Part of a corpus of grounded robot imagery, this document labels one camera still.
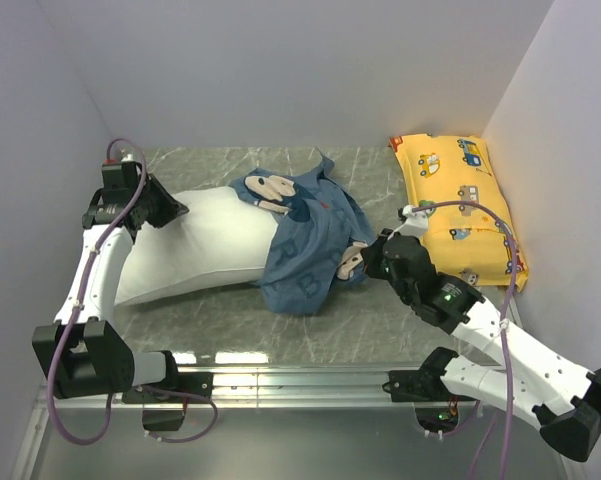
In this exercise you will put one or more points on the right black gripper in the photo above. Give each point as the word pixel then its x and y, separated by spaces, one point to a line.
pixel 374 253

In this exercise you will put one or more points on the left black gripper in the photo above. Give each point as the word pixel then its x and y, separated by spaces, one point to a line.
pixel 169 207

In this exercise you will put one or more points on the blue cartoon letter pillowcase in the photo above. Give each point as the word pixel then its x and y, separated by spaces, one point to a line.
pixel 321 232

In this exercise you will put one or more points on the white pillow insert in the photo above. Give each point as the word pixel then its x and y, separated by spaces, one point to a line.
pixel 220 241

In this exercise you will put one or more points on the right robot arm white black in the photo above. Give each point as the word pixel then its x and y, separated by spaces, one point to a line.
pixel 559 398

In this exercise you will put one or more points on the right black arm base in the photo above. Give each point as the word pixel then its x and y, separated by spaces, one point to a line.
pixel 436 406

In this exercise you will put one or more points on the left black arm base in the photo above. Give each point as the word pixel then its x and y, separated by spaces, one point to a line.
pixel 177 414

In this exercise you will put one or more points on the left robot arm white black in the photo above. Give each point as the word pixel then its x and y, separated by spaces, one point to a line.
pixel 80 353

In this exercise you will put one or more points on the yellow car print pillow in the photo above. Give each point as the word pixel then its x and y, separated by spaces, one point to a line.
pixel 452 178

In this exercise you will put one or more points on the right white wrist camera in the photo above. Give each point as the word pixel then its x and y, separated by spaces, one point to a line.
pixel 414 223

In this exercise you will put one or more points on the aluminium mounting rail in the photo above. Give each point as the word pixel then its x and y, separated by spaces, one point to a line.
pixel 269 386

